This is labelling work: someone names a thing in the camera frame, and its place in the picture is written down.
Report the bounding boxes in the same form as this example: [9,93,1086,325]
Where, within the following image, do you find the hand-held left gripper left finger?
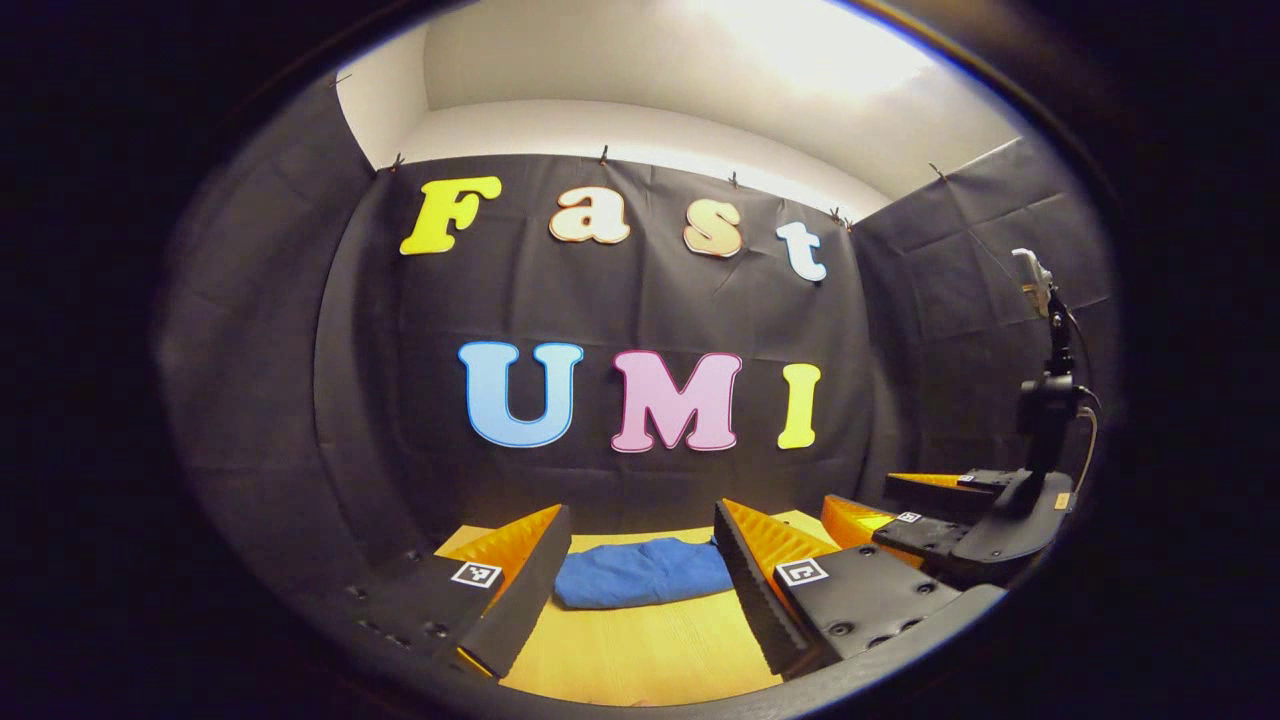
[340,503,573,681]

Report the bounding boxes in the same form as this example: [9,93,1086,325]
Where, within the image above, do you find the blue button-up shirt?
[553,536,736,611]

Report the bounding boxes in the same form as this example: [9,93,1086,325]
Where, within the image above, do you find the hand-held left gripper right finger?
[713,498,1006,681]

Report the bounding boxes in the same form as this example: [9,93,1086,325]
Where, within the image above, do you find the thin grey cable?
[1075,385,1101,493]

